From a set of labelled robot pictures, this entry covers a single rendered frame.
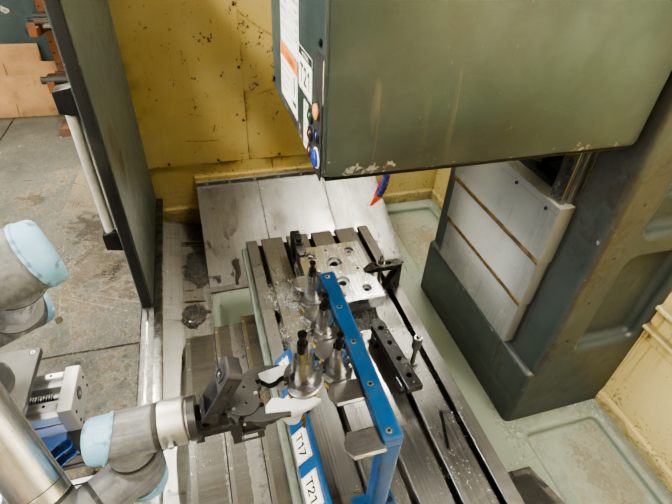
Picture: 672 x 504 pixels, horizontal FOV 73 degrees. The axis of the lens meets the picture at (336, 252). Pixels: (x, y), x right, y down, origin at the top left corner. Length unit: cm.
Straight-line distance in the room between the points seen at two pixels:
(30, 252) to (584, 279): 117
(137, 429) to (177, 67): 155
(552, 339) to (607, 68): 77
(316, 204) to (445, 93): 152
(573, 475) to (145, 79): 209
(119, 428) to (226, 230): 145
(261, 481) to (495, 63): 115
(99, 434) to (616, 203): 109
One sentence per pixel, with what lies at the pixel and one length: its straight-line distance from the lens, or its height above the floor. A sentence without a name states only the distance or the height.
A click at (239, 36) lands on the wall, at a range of 204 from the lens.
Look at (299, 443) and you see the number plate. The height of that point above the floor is 93.
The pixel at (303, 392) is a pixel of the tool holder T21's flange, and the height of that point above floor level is 138.
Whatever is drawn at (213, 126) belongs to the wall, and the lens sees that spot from 215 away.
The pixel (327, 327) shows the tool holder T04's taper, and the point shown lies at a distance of 102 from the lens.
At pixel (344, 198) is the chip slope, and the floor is 79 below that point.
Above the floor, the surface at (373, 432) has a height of 122.
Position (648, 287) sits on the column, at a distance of 160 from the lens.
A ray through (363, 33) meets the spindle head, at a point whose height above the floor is 185.
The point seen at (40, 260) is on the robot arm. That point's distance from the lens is 83.
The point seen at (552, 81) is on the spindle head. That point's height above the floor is 177.
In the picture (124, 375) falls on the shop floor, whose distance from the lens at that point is 264.
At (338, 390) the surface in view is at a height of 122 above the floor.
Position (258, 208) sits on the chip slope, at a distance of 220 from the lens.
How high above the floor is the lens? 201
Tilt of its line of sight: 39 degrees down
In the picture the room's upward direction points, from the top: 3 degrees clockwise
